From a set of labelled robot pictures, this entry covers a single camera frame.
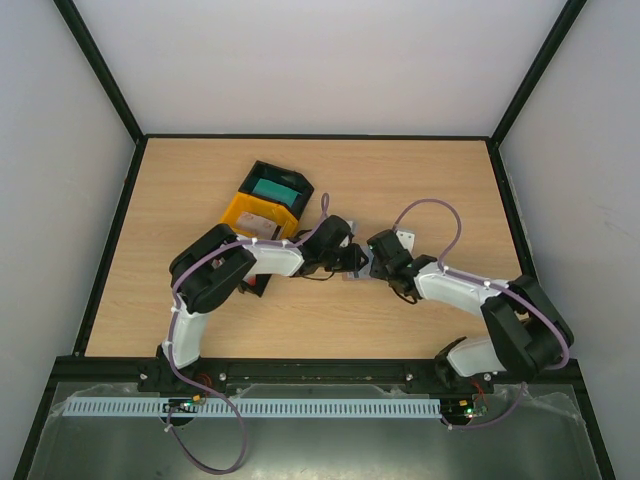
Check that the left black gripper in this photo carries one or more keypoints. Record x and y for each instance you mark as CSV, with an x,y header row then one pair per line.
x,y
354,263

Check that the black bin with teal cards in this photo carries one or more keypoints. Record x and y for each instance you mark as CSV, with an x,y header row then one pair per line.
x,y
290,178

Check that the yellow plastic bin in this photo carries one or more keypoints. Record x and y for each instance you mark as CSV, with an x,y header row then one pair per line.
x,y
244,202

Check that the black bin with red cards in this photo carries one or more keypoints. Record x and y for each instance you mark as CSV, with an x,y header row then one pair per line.
x,y
255,284

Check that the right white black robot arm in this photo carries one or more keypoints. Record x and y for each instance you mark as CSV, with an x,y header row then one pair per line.
x,y
526,333

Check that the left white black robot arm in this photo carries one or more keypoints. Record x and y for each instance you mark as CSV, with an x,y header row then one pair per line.
x,y
205,274

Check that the white floral card stack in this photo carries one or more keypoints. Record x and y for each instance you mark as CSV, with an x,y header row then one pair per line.
x,y
253,225

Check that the teal card stack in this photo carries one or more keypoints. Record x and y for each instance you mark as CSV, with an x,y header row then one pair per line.
x,y
275,192

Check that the light blue slotted cable duct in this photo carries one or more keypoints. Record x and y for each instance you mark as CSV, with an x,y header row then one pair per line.
x,y
255,408

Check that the black aluminium frame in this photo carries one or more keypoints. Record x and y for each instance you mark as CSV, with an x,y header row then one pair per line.
x,y
66,367

